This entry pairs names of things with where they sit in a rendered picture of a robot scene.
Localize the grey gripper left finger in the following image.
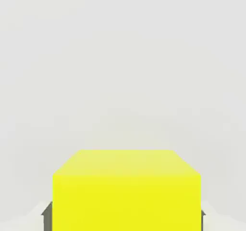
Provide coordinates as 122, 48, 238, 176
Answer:
11, 200, 54, 231

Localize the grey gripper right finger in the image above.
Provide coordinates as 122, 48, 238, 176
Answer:
200, 200, 237, 231

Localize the small yellow cube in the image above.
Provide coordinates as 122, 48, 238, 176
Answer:
52, 149, 202, 231

